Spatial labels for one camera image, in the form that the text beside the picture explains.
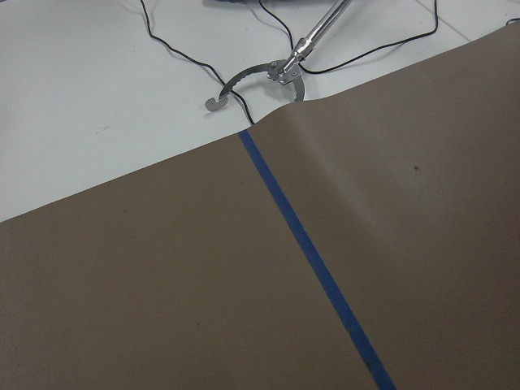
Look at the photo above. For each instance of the brown paper table mat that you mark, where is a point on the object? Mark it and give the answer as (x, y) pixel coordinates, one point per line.
(368, 240)

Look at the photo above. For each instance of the metal reacher grabber tool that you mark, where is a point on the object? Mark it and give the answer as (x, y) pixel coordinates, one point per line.
(284, 71)

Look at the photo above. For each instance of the light blue teach pendant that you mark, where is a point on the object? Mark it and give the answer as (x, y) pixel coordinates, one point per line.
(288, 2)

